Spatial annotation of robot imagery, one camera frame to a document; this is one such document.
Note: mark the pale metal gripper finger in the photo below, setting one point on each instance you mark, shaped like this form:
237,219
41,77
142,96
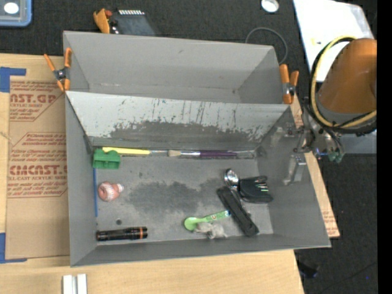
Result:
278,136
295,170

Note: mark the metal spoon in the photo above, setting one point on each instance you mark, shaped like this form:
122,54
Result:
231,176

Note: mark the long black flat case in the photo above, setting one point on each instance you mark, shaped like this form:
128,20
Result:
240,216

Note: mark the grey crumpled cloth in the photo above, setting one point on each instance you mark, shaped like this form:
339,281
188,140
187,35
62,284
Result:
214,230

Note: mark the grey metal bin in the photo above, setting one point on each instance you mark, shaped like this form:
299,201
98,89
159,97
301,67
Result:
171,176

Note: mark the green plastic spoon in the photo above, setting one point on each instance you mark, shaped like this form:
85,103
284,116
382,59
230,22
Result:
191,223

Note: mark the green toy block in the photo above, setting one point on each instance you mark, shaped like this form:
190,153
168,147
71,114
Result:
105,159

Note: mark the pink toy bottle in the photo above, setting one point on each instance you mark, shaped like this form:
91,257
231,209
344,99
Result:
107,191

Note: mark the black flashlight with orange rings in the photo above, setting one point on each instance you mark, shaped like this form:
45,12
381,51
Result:
121,234

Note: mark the thin blue stick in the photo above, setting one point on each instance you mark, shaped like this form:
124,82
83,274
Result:
95,191

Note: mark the brown cardboard board red print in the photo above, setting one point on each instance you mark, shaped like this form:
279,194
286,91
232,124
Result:
36,164

